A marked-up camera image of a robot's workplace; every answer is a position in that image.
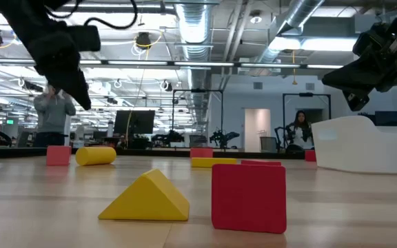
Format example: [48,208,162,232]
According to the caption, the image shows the grey office chair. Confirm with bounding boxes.
[259,136,278,153]

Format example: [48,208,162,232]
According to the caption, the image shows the silver ceiling air duct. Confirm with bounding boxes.
[174,0,216,125]

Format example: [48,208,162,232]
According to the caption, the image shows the seated person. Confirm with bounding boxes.
[285,110,314,153]

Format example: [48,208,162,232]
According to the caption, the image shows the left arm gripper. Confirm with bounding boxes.
[0,0,92,111]

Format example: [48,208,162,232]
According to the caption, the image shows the yellow cylinder block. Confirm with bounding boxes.
[75,146,117,167]

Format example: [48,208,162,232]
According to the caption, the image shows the white plastic bin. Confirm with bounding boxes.
[311,115,397,176]

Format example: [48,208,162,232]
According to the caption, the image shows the red bar block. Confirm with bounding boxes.
[241,159,283,167]

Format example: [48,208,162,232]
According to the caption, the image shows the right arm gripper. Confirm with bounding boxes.
[321,0,397,112]

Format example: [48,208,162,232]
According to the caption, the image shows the black computer monitor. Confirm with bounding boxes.
[113,110,156,136]

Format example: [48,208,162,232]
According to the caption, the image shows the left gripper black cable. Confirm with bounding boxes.
[45,0,139,30]

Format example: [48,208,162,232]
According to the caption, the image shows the large red rectangular block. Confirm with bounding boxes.
[211,163,287,235]

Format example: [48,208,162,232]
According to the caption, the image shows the red arch block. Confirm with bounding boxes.
[190,147,214,159]

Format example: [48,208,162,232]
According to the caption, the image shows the yellow triangular prism block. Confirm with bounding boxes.
[97,168,191,222]

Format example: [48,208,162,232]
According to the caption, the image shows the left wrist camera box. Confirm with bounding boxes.
[68,24,101,52]

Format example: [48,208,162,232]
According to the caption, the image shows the red cube block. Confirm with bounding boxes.
[45,145,72,167]

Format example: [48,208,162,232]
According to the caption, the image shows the yellow bar block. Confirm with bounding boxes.
[191,157,238,169]

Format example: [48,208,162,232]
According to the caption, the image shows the standing person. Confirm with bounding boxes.
[32,84,77,148]

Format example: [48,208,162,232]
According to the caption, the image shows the black aluminium table frame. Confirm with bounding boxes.
[0,146,306,161]

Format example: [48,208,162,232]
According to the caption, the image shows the black metal gantry frame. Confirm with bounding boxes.
[282,92,332,138]
[172,88,225,141]

